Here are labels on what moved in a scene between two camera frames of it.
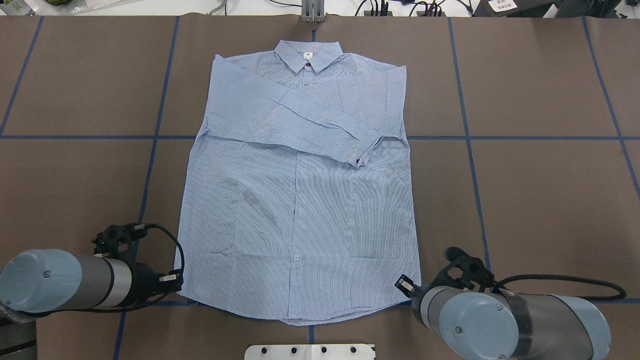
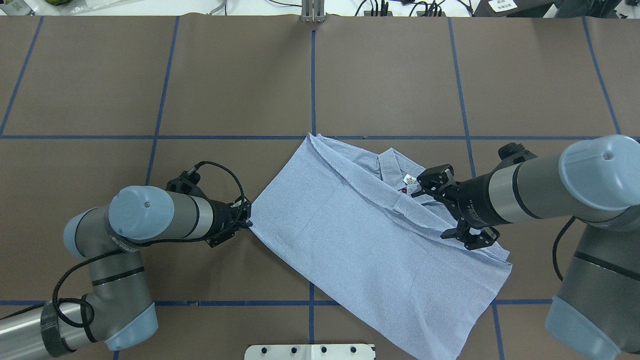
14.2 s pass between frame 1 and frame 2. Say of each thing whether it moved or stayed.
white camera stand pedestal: stayed
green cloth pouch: stayed
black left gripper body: moved
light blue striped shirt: moved
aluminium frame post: stayed
